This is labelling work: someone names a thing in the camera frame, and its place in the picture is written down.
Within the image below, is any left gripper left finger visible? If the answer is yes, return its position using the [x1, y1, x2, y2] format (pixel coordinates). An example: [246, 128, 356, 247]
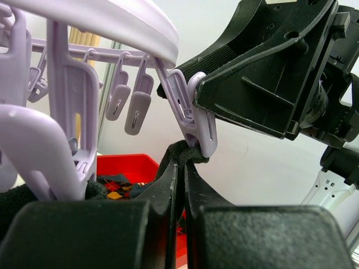
[1, 161, 178, 268]

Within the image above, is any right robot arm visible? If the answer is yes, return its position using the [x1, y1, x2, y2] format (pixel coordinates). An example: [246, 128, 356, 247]
[179, 1, 358, 209]

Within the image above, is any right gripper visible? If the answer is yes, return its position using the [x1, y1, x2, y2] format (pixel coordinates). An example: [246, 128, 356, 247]
[195, 1, 358, 149]

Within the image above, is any wooden hanger rack frame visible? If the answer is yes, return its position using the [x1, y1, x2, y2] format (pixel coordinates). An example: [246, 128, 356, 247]
[68, 27, 100, 47]

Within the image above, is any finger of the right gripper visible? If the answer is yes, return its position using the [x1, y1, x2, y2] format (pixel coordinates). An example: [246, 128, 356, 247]
[156, 0, 332, 100]

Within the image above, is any argyle patterned sock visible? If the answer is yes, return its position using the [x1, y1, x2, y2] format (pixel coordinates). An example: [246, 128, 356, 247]
[96, 174, 152, 200]

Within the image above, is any purple round clip hanger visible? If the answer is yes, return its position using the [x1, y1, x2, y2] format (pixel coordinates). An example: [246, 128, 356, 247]
[1, 1, 218, 201]

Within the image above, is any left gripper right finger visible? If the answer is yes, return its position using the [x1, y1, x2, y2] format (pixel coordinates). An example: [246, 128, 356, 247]
[183, 163, 354, 268]

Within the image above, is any red plastic bin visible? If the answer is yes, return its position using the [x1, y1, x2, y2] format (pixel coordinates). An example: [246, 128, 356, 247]
[97, 154, 187, 268]

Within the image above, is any black sock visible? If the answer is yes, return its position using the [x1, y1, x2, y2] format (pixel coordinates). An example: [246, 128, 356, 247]
[154, 140, 210, 180]
[1, 181, 107, 242]

